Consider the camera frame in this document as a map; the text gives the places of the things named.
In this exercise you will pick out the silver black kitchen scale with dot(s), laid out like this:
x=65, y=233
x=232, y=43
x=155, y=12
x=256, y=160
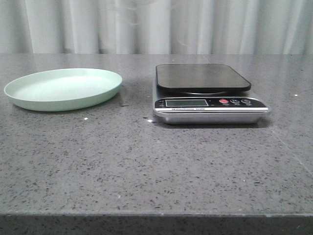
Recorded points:
x=204, y=94

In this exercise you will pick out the light green round plate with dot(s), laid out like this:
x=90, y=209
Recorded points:
x=63, y=89

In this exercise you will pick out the white pleated curtain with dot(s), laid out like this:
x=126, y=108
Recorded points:
x=157, y=26

